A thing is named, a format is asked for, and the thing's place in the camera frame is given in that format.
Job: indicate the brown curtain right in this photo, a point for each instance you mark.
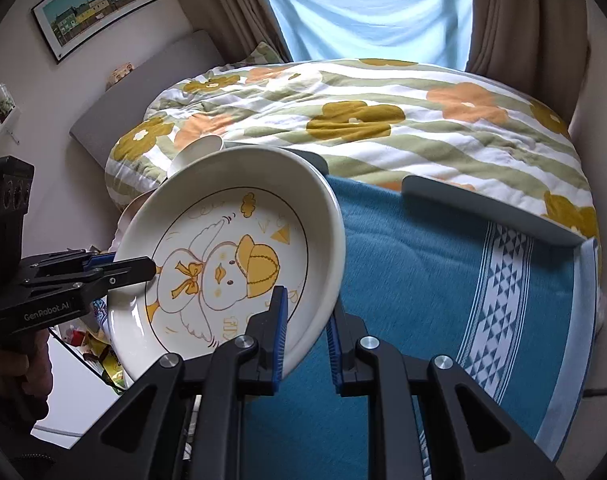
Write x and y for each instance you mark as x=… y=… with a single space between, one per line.
x=539 y=47

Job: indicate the grey folding tray table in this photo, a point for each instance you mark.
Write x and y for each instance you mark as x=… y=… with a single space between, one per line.
x=488 y=207

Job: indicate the teal blue towel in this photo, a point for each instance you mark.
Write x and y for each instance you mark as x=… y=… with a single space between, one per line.
x=516 y=313

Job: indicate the small wooden toy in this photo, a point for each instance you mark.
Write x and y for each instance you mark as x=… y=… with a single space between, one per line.
x=119 y=73

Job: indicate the blue sheer curtain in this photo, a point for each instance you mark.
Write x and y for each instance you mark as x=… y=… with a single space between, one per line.
x=425 y=31

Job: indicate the left hand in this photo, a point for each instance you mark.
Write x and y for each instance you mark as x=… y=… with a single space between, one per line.
x=26 y=378

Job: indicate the black camera box left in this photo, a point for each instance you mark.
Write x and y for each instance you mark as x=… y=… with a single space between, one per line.
x=16 y=177

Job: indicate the grey headboard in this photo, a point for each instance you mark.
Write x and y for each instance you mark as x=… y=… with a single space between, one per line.
x=122 y=107

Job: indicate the small duck plate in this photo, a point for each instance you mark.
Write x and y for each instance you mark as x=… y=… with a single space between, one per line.
x=223 y=234

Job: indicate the brown curtain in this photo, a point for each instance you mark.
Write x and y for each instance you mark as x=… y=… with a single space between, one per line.
x=237 y=26
x=539 y=47

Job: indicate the brown curtain left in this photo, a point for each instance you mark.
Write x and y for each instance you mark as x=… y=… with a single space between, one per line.
x=237 y=26

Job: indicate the framed houses picture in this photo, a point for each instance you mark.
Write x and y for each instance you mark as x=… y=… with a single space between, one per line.
x=66 y=24

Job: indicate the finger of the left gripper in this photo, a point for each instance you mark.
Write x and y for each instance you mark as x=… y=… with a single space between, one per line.
x=119 y=273
x=70 y=261

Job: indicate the floral striped duvet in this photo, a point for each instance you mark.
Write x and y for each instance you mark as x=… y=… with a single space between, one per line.
x=372 y=120

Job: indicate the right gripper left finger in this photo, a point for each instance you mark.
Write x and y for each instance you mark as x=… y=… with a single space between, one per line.
x=183 y=419

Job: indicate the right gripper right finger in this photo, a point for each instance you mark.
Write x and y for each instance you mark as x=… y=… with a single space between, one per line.
x=427 y=418

